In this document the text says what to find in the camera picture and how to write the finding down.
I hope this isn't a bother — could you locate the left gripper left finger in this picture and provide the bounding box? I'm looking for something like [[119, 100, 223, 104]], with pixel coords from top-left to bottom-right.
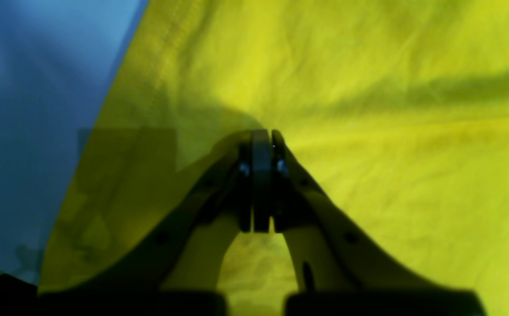
[[37, 129, 272, 316]]

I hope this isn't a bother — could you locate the yellow orange t-shirt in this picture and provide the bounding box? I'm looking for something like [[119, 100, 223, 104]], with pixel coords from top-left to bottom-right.
[[39, 0, 509, 316]]

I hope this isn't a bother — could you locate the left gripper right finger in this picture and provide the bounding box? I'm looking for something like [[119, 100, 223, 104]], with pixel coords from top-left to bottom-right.
[[271, 130, 485, 316]]

